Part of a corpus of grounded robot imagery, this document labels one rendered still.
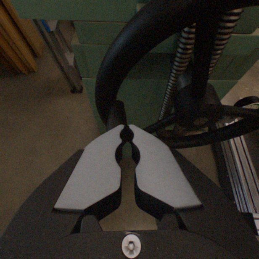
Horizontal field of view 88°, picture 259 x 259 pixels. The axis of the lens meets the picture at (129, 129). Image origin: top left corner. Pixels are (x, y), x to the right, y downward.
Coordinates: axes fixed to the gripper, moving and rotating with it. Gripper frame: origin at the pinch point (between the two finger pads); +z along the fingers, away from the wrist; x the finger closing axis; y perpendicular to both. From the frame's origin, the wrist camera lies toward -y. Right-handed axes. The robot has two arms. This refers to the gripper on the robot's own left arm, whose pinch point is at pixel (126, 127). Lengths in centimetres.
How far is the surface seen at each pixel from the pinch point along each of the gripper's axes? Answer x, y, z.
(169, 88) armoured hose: 8.0, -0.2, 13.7
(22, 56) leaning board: -95, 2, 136
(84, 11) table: -7.1, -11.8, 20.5
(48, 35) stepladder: -47, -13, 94
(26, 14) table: -17.6, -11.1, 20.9
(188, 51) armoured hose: 8.7, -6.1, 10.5
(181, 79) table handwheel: 8.8, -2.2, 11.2
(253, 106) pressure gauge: 36.3, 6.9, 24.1
